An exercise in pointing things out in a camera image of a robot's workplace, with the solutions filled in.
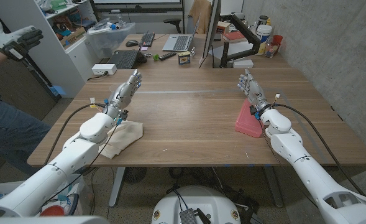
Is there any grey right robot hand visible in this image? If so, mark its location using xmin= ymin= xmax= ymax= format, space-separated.
xmin=237 ymin=68 xmax=271 ymax=114

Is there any white power strip box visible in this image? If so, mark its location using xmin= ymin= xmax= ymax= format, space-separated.
xmin=91 ymin=63 xmax=117 ymax=76

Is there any grey table leg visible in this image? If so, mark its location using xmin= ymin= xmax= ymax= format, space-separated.
xmin=263 ymin=166 xmax=285 ymax=208

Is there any beige cheesecloth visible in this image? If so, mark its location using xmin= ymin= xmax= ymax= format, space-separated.
xmin=98 ymin=119 xmax=144 ymax=159

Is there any person right gloved hand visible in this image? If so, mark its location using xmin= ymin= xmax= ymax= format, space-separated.
xmin=0 ymin=17 xmax=44 ymax=62

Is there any grey heatsink module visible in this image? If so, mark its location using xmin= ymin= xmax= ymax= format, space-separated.
xmin=178 ymin=208 xmax=199 ymax=224

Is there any white shelf cabinet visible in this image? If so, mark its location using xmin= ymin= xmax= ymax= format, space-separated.
xmin=0 ymin=0 xmax=101 ymax=99

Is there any clear plastic storage bin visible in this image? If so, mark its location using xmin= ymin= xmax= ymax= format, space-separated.
xmin=86 ymin=21 xmax=137 ymax=59

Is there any white plastic jar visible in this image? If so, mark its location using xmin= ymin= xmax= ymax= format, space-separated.
xmin=255 ymin=24 xmax=273 ymax=44

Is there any small blue yellow box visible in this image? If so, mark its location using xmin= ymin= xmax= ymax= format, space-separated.
xmin=177 ymin=51 xmax=192 ymax=65

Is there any black floor fan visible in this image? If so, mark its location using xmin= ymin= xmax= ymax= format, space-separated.
xmin=122 ymin=166 xmax=148 ymax=184

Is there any computer monitor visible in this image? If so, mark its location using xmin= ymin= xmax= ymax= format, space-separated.
xmin=199 ymin=0 xmax=222 ymax=60

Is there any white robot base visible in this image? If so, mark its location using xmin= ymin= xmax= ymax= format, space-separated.
xmin=151 ymin=185 xmax=242 ymax=224

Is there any silver laptop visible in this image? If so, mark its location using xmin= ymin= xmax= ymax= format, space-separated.
xmin=162 ymin=14 xmax=201 ymax=52

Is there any red cup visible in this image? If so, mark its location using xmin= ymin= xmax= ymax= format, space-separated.
xmin=272 ymin=34 xmax=284 ymax=48

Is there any black keyboard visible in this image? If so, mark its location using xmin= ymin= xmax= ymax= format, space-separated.
xmin=139 ymin=30 xmax=156 ymax=48

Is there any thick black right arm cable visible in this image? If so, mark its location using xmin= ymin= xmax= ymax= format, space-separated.
xmin=271 ymin=103 xmax=366 ymax=197

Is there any black office chair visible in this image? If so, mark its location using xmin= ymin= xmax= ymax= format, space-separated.
xmin=163 ymin=17 xmax=183 ymax=34

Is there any flat white box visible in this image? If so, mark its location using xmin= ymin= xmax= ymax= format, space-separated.
xmin=232 ymin=58 xmax=254 ymax=69

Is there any red round lid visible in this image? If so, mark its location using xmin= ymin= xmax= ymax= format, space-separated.
xmin=39 ymin=204 xmax=66 ymax=217

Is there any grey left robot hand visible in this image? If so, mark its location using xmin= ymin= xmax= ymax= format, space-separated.
xmin=103 ymin=69 xmax=143 ymax=121

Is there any person in jeans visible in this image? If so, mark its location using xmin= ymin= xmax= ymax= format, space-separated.
xmin=0 ymin=82 xmax=62 ymax=184

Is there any black laptop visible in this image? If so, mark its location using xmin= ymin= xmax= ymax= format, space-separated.
xmin=107 ymin=30 xmax=150 ymax=70

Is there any red book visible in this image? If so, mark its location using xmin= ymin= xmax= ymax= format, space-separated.
xmin=221 ymin=30 xmax=248 ymax=44

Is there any open cardboard box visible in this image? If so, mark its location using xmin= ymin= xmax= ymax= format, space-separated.
xmin=60 ymin=26 xmax=87 ymax=47

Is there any whiteboard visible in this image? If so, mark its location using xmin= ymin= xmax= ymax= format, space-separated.
xmin=91 ymin=0 xmax=184 ymax=14

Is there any brown jacket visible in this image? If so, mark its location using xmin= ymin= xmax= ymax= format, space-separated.
xmin=188 ymin=0 xmax=213 ymax=35

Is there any small brown cardboard box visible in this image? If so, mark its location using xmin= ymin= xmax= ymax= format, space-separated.
xmin=216 ymin=21 xmax=232 ymax=34

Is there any clear glass jar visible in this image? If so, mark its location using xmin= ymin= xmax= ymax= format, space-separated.
xmin=265 ymin=42 xmax=279 ymax=58

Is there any black remote control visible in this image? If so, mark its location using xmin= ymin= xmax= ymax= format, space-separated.
xmin=158 ymin=51 xmax=178 ymax=62

